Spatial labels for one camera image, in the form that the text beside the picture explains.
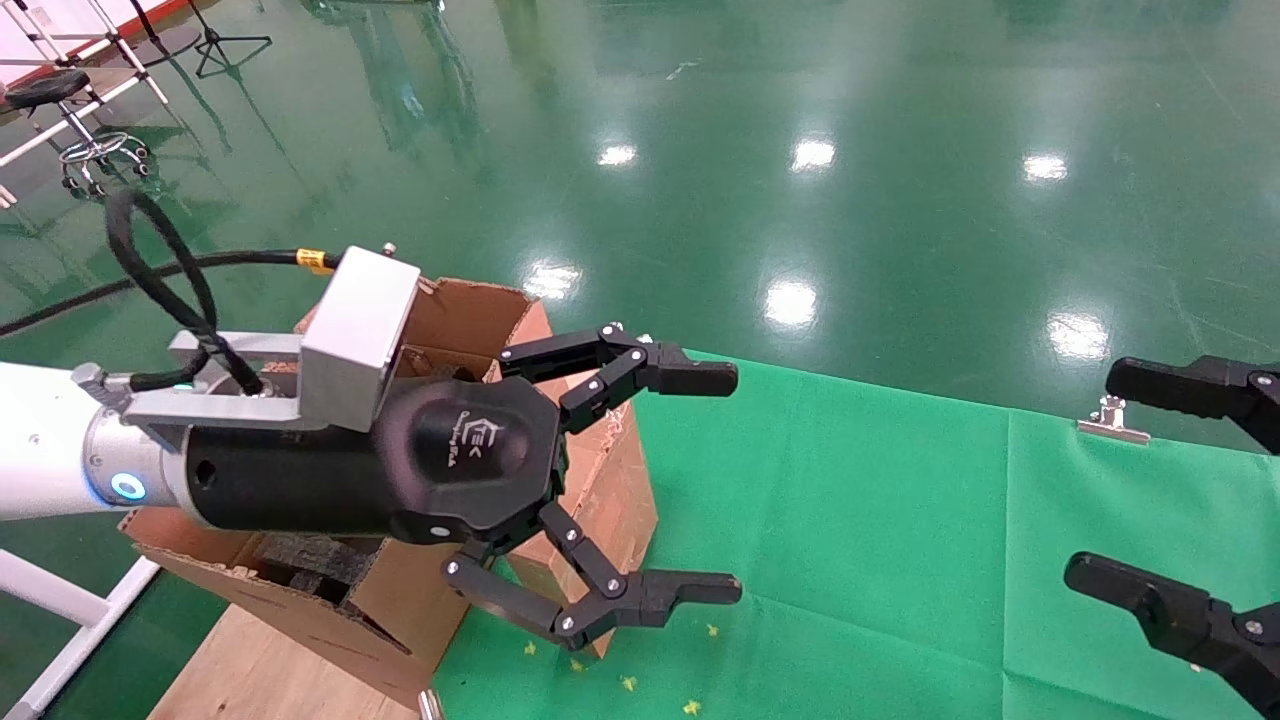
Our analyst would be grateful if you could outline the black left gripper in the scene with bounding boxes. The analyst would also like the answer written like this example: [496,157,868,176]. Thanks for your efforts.
[185,322,743,651]

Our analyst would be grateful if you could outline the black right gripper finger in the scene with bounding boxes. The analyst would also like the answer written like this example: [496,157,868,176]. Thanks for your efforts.
[1105,355,1280,453]
[1064,550,1280,717]

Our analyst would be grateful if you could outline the large open cardboard carton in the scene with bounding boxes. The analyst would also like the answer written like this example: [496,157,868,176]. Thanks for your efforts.
[118,277,601,708]

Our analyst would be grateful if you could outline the green cloth mat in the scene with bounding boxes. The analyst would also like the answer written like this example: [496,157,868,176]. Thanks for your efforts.
[430,350,1280,720]

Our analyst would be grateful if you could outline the black foam block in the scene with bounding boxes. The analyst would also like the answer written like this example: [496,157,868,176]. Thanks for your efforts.
[258,533,386,606]

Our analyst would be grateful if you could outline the black tripod stand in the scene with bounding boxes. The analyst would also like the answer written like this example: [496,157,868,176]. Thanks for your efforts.
[188,0,273,79]

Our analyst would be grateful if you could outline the black floor stand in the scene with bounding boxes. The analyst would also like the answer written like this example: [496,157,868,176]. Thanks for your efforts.
[128,0,201,67]

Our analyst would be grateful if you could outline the black round stool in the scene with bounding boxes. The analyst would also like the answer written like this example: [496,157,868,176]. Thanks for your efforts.
[3,68,153,198]

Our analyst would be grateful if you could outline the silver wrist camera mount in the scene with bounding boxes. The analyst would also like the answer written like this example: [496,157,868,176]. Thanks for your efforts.
[125,245,421,433]

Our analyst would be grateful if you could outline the black cable with yellow label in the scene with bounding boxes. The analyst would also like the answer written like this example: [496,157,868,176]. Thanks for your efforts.
[0,248,341,339]

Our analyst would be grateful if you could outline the thick black braided cable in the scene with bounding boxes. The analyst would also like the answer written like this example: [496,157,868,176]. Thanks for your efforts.
[105,188,266,396]

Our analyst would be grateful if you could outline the white desk foot frame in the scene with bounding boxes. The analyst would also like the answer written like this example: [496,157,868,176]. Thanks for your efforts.
[0,548,163,720]

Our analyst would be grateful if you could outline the white tube frame table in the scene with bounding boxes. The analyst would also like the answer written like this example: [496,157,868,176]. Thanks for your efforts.
[0,0,171,171]

